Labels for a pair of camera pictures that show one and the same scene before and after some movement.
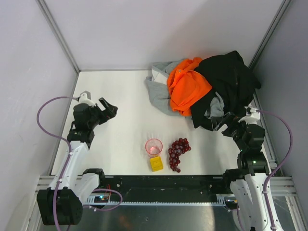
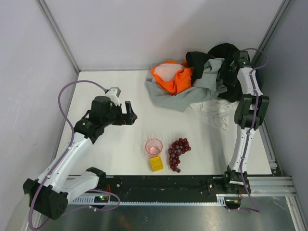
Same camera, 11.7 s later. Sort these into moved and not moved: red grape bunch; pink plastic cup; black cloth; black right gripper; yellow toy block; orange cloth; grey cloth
Moved: black right gripper; grey cloth; black cloth; orange cloth
Not moved: red grape bunch; yellow toy block; pink plastic cup
